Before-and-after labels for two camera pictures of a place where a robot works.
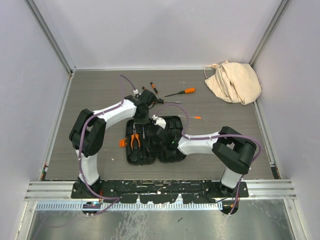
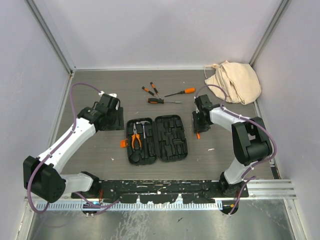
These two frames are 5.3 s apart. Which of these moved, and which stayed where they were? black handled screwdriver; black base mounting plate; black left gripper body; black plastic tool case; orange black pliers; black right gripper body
Moved: black right gripper body; black left gripper body
Stayed: black base mounting plate; orange black pliers; black handled screwdriver; black plastic tool case
